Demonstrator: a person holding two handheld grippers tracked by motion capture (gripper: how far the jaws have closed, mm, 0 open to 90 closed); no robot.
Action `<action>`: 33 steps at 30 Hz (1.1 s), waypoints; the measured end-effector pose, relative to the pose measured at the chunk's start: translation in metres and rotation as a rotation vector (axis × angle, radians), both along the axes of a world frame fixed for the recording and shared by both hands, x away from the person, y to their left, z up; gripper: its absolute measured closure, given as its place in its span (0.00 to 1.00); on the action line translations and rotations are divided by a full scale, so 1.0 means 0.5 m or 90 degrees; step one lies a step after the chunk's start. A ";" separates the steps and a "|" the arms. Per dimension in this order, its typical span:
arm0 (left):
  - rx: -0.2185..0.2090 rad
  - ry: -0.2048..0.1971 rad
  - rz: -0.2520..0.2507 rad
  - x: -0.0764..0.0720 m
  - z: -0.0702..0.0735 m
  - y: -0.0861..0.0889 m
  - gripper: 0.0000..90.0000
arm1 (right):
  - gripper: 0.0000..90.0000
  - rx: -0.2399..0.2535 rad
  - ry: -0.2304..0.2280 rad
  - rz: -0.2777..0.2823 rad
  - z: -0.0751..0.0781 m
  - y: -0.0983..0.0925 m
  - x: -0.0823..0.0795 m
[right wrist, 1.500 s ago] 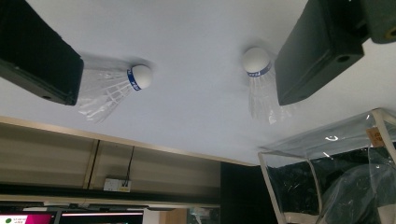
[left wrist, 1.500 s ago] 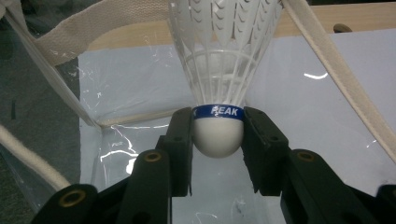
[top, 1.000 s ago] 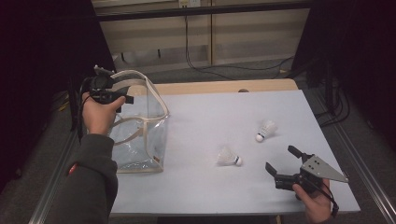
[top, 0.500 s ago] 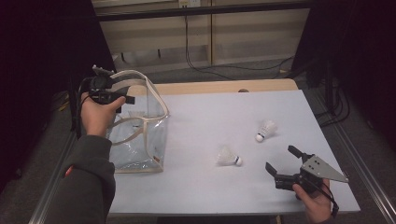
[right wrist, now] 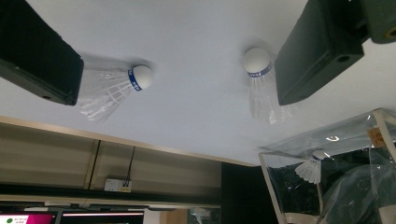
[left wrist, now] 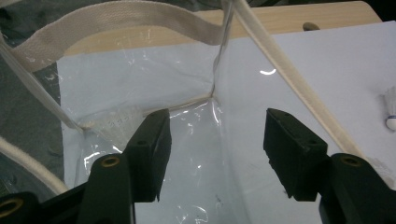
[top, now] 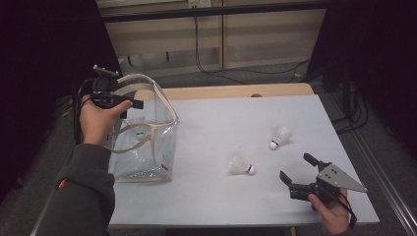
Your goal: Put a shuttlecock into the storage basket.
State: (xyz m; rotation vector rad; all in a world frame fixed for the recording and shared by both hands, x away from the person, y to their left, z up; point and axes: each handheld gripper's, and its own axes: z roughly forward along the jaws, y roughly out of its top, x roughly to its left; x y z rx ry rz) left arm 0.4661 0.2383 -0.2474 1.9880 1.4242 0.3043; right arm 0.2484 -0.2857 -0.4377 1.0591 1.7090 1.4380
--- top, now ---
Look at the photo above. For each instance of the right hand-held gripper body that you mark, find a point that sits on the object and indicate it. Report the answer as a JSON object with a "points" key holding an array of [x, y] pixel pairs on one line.
{"points": [[336, 179]]}

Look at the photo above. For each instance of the dark round table grommet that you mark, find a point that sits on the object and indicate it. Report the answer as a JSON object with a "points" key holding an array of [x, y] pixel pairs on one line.
{"points": [[256, 95]]}

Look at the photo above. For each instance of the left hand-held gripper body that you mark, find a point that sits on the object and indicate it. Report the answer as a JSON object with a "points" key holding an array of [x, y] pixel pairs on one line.
{"points": [[105, 95]]}

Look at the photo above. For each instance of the black metal stand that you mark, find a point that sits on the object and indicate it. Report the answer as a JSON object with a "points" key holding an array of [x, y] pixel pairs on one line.
{"points": [[345, 95]]}

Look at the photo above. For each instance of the beige cabinet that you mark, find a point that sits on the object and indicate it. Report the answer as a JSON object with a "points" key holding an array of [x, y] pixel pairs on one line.
{"points": [[268, 36]]}

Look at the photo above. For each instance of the white table board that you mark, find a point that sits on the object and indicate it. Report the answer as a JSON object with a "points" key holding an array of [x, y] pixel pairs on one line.
{"points": [[229, 131]]}

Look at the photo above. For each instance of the black horizontal bar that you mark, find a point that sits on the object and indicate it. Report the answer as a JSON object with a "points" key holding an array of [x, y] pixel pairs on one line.
{"points": [[262, 7]]}

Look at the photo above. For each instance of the transparent bag with beige trim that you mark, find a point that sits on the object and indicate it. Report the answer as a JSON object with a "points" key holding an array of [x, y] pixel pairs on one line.
{"points": [[157, 147]]}

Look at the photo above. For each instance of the metal floor rail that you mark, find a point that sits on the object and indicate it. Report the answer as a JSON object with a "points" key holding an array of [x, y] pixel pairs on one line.
{"points": [[49, 209], [388, 182]]}

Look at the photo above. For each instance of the person's left hand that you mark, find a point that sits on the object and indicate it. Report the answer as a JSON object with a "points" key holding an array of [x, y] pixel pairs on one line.
{"points": [[96, 124]]}

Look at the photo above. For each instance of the white wall socket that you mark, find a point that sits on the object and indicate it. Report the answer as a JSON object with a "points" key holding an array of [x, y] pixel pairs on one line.
{"points": [[199, 3]]}

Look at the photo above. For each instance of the black curtain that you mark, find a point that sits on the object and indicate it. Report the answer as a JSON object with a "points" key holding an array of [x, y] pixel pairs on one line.
{"points": [[387, 49], [49, 49]]}

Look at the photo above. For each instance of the wooden table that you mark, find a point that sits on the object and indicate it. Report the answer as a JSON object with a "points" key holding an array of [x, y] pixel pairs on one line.
{"points": [[229, 91]]}

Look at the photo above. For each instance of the person's right hand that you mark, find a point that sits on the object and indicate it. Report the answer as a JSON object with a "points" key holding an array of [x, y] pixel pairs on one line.
{"points": [[334, 216]]}

